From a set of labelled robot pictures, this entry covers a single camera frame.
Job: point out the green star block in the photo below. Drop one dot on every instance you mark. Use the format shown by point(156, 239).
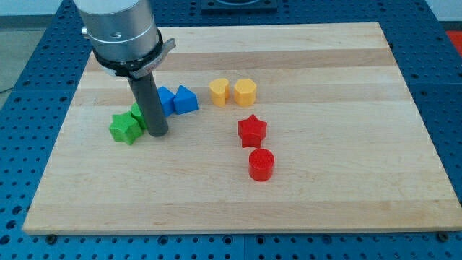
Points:
point(125, 128)

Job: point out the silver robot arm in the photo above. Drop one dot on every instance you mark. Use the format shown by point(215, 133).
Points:
point(124, 36)

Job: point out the red star block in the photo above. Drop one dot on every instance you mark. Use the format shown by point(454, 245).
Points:
point(252, 131)

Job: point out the green circle block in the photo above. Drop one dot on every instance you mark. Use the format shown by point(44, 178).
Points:
point(137, 115)

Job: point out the yellow heart block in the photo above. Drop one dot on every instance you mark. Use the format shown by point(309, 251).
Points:
point(219, 91)

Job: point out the yellow hexagon block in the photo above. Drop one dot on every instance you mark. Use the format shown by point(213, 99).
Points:
point(245, 92)

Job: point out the red cylinder block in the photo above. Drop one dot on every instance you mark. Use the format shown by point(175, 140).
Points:
point(261, 164)

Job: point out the blue triangle block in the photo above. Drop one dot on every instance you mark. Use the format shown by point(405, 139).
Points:
point(185, 101)

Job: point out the light wooden board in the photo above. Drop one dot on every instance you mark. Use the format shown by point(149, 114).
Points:
point(300, 129)

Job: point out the blue cube block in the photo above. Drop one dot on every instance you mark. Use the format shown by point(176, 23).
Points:
point(167, 100)

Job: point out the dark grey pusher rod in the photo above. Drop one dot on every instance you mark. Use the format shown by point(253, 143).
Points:
point(150, 106)

